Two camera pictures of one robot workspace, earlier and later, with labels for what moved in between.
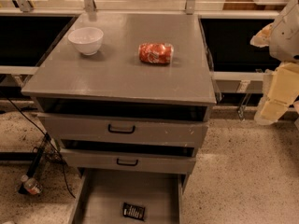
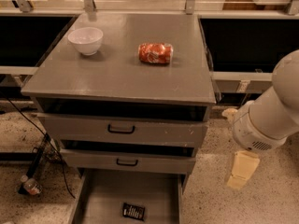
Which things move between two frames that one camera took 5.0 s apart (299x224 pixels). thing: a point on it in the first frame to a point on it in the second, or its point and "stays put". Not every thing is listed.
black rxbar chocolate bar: (136, 212) stays put
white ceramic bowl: (88, 40) stays put
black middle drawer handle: (126, 164) stays put
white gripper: (286, 37) to (248, 130)
